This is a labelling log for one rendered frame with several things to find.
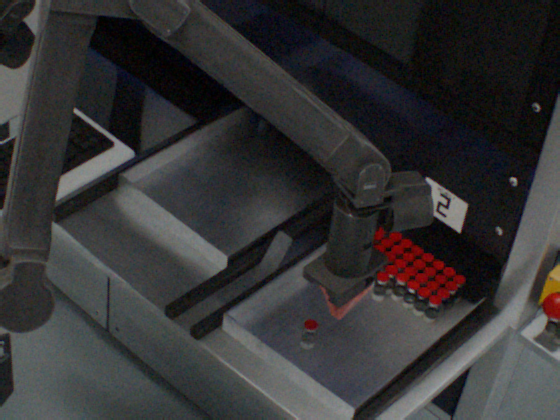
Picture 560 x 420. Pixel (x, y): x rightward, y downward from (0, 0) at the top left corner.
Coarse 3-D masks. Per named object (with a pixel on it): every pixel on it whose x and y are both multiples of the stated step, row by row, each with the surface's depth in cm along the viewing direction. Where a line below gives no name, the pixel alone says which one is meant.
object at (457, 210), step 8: (432, 184) 195; (432, 192) 196; (440, 192) 195; (448, 192) 194; (440, 200) 196; (456, 200) 193; (440, 208) 196; (456, 208) 194; (464, 208) 193; (440, 216) 197; (448, 216) 196; (456, 216) 195; (464, 216) 193; (448, 224) 197; (456, 224) 195
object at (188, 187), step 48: (192, 144) 220; (240, 144) 223; (288, 144) 225; (144, 192) 206; (192, 192) 212; (240, 192) 214; (288, 192) 215; (336, 192) 213; (192, 240) 201; (240, 240) 205
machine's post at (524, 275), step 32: (544, 160) 177; (544, 192) 180; (544, 224) 182; (512, 256) 190; (544, 256) 186; (512, 288) 193; (512, 320) 196; (512, 352) 202; (480, 384) 208; (480, 416) 211
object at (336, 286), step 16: (336, 240) 156; (320, 256) 161; (336, 256) 157; (352, 256) 156; (368, 256) 158; (384, 256) 162; (304, 272) 159; (320, 272) 159; (336, 272) 158; (352, 272) 158; (368, 272) 160; (336, 288) 157; (352, 288) 158
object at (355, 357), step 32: (288, 288) 198; (224, 320) 188; (256, 320) 191; (288, 320) 192; (320, 320) 193; (352, 320) 194; (384, 320) 194; (416, 320) 195; (448, 320) 196; (256, 352) 186; (288, 352) 187; (320, 352) 188; (352, 352) 189; (384, 352) 189; (416, 352) 190; (320, 384) 179; (352, 384) 184; (384, 384) 180; (352, 416) 177
